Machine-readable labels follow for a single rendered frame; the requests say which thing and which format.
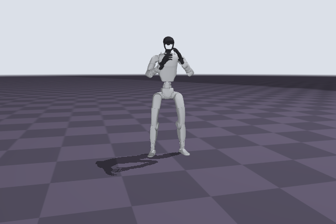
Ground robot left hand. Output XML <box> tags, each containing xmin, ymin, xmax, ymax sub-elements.
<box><xmin>171</xmin><ymin>48</ymin><xmax>184</xmax><ymax>64</ymax></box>

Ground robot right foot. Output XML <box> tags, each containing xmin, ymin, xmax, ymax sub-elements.
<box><xmin>148</xmin><ymin>150</ymin><xmax>156</xmax><ymax>157</ymax></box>

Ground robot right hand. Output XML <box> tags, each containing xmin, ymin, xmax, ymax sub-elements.
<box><xmin>159</xmin><ymin>54</ymin><xmax>172</xmax><ymax>70</ymax></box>

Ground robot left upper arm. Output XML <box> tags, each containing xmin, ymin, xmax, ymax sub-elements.
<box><xmin>177</xmin><ymin>55</ymin><xmax>194</xmax><ymax>77</ymax></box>

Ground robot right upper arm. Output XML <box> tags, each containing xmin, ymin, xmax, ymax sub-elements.
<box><xmin>146</xmin><ymin>55</ymin><xmax>159</xmax><ymax>78</ymax></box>

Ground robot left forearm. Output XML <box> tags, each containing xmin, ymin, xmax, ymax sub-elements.
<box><xmin>179</xmin><ymin>60</ymin><xmax>194</xmax><ymax>73</ymax></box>

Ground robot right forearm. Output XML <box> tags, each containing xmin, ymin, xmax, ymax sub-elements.
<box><xmin>145</xmin><ymin>64</ymin><xmax>161</xmax><ymax>76</ymax></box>

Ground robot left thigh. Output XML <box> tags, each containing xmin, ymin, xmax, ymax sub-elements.
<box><xmin>173</xmin><ymin>91</ymin><xmax>185</xmax><ymax>129</ymax></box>

